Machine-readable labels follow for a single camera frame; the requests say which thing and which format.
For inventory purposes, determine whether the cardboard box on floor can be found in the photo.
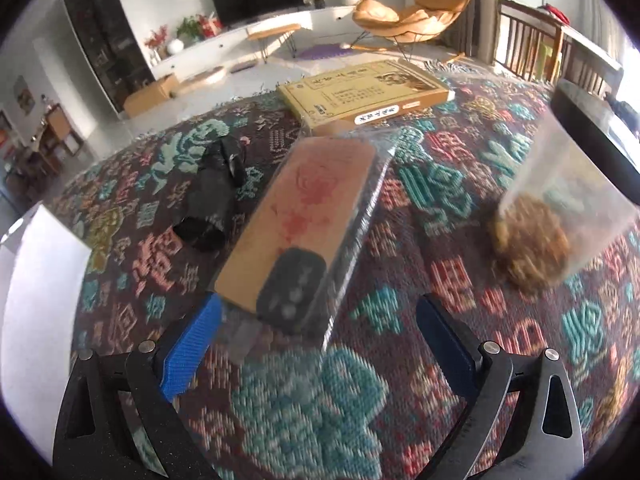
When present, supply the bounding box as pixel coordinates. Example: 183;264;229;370
124;74;179;118

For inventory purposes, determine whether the black display cabinet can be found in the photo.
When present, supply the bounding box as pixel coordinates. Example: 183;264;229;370
63;0;153;113

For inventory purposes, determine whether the clear jar black lid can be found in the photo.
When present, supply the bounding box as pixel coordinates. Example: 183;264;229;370
491;79;639;290

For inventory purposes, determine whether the patterned woven tablecloth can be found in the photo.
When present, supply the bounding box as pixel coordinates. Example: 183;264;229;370
50;75;639;479

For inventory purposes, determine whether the dark wooden dining chair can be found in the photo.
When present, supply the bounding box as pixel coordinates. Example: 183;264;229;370
491;0;624;98

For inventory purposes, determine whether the red flower bouquet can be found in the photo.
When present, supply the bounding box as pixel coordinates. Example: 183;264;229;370
144;25;168;65

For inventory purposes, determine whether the black rolled cloth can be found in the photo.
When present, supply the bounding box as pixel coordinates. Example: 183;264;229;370
172;136;246;252

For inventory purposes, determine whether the white storage box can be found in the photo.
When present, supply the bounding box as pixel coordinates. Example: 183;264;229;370
1;204;91;463

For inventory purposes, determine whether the yellow flat gift box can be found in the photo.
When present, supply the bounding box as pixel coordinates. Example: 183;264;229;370
278;58;454;136

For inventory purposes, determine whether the white TV cabinet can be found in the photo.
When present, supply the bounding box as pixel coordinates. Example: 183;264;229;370
151;6;360;81

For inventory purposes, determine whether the orange lounge chair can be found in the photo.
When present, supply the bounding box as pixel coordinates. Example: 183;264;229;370
352;0;471;49

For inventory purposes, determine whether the wooden side table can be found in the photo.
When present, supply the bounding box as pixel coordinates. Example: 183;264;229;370
247;23;302;64

